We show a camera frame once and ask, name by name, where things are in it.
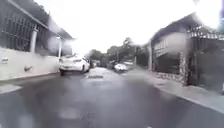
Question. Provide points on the white wall with metal fence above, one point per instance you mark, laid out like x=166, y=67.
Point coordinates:
x=20, y=61

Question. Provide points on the white car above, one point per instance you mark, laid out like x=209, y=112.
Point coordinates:
x=73, y=64

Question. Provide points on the pale car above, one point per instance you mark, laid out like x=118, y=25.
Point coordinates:
x=120, y=67

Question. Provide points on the pale concrete pavement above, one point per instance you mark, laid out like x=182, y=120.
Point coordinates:
x=186, y=90

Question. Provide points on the building with dark gate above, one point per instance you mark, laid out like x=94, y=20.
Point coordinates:
x=186, y=53

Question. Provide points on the building with pale columns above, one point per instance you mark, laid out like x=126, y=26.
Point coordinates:
x=61, y=43

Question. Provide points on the pale kerb strip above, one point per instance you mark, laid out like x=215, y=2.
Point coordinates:
x=13, y=85

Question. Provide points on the grey asphalt road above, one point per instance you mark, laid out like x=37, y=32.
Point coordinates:
x=100, y=100

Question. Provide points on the group of trees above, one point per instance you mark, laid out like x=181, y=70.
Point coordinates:
x=113, y=53

